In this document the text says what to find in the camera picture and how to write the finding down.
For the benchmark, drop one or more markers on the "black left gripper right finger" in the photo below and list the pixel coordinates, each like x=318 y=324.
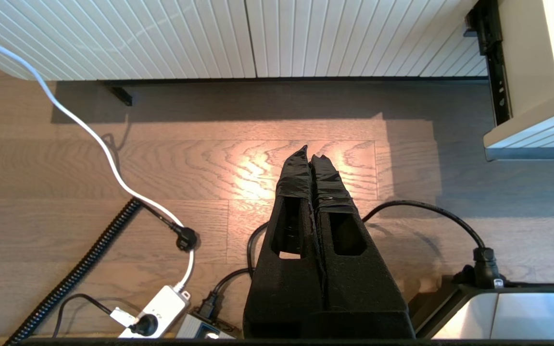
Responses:
x=358 y=288

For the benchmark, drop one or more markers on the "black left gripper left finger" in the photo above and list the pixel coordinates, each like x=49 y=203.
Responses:
x=286 y=288

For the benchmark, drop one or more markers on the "white fluted drawer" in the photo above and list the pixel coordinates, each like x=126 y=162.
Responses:
x=522 y=53

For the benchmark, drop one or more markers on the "silver black robot base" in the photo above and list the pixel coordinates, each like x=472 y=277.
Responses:
x=522 y=312

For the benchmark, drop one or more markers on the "black furniture leg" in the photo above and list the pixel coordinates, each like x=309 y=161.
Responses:
x=122 y=96

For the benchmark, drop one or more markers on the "white sideboard cabinet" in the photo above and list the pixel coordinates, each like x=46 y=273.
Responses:
x=113 y=38

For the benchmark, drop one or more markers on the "grey power adapter brick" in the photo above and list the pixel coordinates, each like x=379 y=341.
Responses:
x=195 y=327

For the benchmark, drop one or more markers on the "white power strip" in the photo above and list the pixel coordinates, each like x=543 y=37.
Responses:
x=161 y=307

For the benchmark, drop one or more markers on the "white plug in strip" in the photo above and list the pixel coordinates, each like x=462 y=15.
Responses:
x=123 y=317

